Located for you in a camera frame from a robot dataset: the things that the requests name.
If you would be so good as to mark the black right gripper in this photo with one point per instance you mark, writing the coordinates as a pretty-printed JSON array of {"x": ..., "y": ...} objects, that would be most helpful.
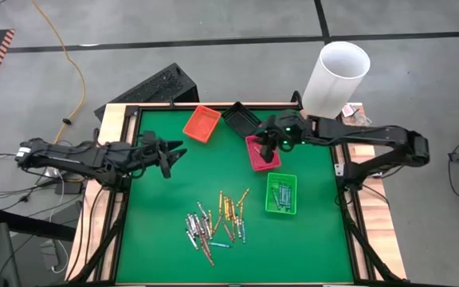
[{"x": 279, "y": 131}]

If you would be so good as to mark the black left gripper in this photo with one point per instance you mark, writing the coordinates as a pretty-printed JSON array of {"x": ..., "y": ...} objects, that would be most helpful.
[{"x": 147, "y": 155}]

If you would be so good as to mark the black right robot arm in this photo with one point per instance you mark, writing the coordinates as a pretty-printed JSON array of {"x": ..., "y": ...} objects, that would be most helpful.
[{"x": 373, "y": 135}]

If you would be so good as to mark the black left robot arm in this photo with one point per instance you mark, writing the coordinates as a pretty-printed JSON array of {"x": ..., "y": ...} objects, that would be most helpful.
[{"x": 74, "y": 157}]

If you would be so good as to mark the red plastic basket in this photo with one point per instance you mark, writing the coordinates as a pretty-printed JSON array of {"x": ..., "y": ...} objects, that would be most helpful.
[{"x": 255, "y": 161}]

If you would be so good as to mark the black plastic basket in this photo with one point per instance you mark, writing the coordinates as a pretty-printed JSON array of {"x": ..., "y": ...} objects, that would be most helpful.
[{"x": 239, "y": 119}]

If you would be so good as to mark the orange plastic basket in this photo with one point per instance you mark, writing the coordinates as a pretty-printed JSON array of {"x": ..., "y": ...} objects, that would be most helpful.
[{"x": 201, "y": 124}]

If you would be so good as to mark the yellow crayon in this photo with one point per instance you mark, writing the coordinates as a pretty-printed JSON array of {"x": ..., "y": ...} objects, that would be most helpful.
[
  {"x": 243, "y": 196},
  {"x": 241, "y": 211},
  {"x": 226, "y": 208},
  {"x": 210, "y": 222},
  {"x": 232, "y": 211},
  {"x": 220, "y": 199}
]

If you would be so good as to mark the green plastic basket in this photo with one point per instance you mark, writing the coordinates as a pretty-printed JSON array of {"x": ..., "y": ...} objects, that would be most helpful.
[{"x": 271, "y": 207}]

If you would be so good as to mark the black perforated case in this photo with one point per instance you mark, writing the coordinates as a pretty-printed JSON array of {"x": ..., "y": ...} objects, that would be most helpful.
[{"x": 154, "y": 89}]

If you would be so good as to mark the wooden table border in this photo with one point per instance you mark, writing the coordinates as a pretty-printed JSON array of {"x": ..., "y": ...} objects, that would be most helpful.
[{"x": 112, "y": 123}]

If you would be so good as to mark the grey metal mounting plate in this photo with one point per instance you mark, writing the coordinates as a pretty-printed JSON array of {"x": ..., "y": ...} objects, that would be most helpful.
[{"x": 338, "y": 169}]

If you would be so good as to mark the brown crayon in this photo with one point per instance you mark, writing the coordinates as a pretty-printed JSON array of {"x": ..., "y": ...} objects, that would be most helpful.
[
  {"x": 203, "y": 246},
  {"x": 218, "y": 223},
  {"x": 228, "y": 231},
  {"x": 209, "y": 258}
]

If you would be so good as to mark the white lamp shade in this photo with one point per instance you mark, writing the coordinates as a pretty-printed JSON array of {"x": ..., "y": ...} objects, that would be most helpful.
[{"x": 333, "y": 87}]

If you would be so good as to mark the pink packet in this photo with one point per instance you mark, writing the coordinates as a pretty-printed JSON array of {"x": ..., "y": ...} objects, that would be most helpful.
[{"x": 348, "y": 111}]

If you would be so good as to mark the black table frame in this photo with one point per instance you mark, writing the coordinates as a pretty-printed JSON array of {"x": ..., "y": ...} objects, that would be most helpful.
[{"x": 134, "y": 119}]

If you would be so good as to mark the black corner bracket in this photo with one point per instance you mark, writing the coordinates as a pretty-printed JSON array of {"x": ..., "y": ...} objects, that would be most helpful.
[{"x": 296, "y": 99}]

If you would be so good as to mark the black frame strut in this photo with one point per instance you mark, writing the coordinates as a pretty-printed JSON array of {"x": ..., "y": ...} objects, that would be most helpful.
[
  {"x": 102, "y": 239},
  {"x": 369, "y": 239}
]

